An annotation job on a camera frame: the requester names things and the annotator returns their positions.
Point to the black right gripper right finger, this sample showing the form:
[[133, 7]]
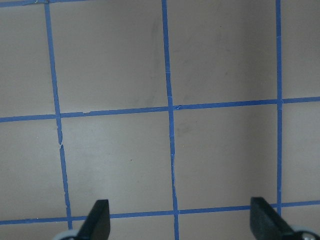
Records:
[[267, 224]]

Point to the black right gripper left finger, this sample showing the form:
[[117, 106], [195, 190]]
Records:
[[97, 225]]

